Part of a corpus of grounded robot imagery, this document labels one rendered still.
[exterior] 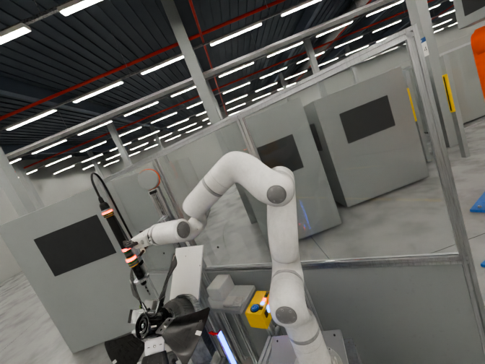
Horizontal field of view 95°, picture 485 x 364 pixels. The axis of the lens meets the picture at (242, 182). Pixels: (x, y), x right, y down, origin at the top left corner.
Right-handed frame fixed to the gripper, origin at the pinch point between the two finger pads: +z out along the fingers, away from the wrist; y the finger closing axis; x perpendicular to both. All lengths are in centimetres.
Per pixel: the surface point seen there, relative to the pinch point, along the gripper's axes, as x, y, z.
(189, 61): 225, 382, 188
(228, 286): -75, 59, 21
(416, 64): 25, 70, -118
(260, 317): -60, 21, -30
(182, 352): -50, -9, -10
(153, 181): 19, 58, 47
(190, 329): -46.8, -0.9, -9.2
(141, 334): -47, -7, 20
